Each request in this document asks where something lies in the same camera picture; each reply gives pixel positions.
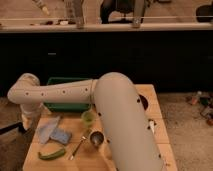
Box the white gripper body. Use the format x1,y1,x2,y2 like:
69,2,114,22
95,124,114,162
20,103,43,130

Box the purple bowl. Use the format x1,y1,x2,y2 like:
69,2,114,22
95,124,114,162
139,95,149,110

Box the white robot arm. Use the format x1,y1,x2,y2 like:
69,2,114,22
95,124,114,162
7,72,166,171

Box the green tray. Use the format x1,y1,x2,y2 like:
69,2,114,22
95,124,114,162
45,77,90,113

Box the blue sponge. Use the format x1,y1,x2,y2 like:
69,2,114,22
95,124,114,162
50,128,72,145

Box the green pepper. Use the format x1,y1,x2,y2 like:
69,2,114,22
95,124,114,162
38,148,66,160

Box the green cup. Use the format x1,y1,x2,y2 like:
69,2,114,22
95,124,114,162
81,111,94,127

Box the silver fork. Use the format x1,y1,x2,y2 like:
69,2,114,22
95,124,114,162
69,130,91,160

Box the metal measuring cup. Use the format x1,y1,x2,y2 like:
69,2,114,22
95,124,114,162
90,131,104,147

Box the black office chair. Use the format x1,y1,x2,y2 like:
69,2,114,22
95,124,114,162
99,0,148,24

